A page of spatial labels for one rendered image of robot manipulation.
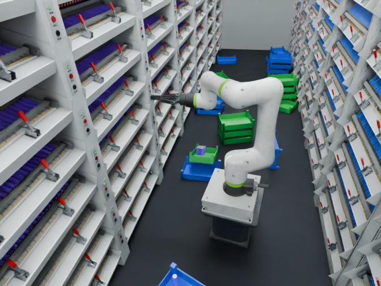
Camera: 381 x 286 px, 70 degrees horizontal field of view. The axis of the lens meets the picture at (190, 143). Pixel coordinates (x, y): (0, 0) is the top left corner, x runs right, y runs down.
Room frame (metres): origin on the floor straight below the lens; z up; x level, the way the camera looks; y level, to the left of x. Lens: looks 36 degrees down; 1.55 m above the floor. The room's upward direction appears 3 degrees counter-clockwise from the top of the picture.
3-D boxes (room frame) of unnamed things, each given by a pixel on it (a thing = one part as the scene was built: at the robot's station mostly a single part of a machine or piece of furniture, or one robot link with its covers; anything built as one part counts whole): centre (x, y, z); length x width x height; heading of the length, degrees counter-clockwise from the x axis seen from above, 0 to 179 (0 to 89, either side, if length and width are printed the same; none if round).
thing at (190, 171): (1.72, -0.08, 0.04); 0.30 x 0.20 x 0.08; 75
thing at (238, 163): (1.16, -0.26, 0.53); 0.16 x 0.13 x 0.19; 105
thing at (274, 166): (1.87, -0.71, 0.10); 0.30 x 0.08 x 0.20; 174
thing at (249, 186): (1.14, -0.31, 0.41); 0.26 x 0.15 x 0.06; 74
